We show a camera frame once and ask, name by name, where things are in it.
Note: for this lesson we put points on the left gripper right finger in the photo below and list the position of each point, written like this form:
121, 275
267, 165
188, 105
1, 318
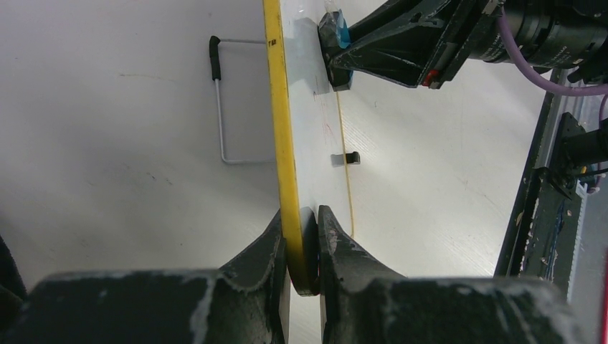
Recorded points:
364, 301

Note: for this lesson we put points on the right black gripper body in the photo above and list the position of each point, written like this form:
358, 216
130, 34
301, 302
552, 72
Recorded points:
465, 26

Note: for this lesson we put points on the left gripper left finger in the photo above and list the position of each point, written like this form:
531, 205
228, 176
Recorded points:
244, 301

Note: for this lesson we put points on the yellow framed whiteboard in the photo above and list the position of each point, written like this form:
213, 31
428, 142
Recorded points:
306, 179

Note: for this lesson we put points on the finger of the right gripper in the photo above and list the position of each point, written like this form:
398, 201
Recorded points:
400, 63
407, 22

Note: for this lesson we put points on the blue whiteboard eraser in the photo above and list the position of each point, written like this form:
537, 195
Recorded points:
334, 38

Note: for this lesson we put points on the white slotted cable duct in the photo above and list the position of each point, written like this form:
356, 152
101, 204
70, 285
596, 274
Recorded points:
581, 191

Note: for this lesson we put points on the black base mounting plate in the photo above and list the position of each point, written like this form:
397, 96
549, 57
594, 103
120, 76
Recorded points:
569, 145

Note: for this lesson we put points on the wire whiteboard stand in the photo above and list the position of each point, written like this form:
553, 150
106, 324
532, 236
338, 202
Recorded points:
241, 81

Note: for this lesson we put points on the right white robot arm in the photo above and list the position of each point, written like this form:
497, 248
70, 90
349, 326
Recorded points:
567, 35

